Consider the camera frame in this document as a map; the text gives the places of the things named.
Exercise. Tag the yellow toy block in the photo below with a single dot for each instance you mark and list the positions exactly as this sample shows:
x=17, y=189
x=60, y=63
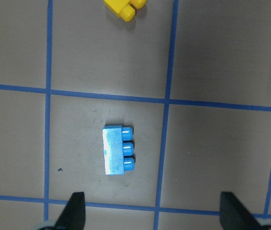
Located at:
x=125, y=9

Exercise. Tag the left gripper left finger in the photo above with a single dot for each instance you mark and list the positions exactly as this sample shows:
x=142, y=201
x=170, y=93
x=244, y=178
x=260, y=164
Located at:
x=73, y=216

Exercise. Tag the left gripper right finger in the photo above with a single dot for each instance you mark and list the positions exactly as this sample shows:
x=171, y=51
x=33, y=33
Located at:
x=234, y=216

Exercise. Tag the blue toy block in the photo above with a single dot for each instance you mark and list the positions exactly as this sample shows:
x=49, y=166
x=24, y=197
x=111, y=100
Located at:
x=118, y=149

